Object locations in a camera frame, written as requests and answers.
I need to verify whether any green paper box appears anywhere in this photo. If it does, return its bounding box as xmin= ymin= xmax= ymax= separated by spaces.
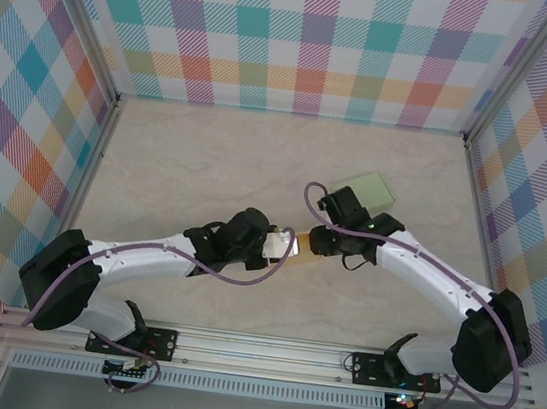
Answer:
xmin=329 ymin=166 xmax=400 ymax=217

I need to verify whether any small black controller board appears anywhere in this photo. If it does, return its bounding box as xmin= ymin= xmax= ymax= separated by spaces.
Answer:
xmin=383 ymin=389 xmax=425 ymax=409
xmin=99 ymin=357 xmax=154 ymax=395

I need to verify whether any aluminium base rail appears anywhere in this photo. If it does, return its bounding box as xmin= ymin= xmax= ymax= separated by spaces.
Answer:
xmin=0 ymin=298 xmax=541 ymax=409

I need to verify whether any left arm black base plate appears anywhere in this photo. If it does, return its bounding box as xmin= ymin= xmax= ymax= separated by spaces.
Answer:
xmin=84 ymin=318 xmax=181 ymax=365

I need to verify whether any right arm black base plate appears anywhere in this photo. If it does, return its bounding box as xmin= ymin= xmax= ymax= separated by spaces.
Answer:
xmin=349 ymin=349 xmax=445 ymax=397

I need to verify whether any aluminium side rail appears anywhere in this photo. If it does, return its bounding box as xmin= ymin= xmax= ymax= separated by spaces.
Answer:
xmin=26 ymin=88 xmax=128 ymax=318
xmin=444 ymin=138 xmax=534 ymax=303

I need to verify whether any white slotted cable duct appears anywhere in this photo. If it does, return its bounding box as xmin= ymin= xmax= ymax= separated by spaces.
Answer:
xmin=9 ymin=344 xmax=389 ymax=409

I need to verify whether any aluminium frame post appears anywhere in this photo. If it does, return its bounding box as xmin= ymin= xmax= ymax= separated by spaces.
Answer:
xmin=461 ymin=0 xmax=547 ymax=157
xmin=28 ymin=0 xmax=136 ymax=110

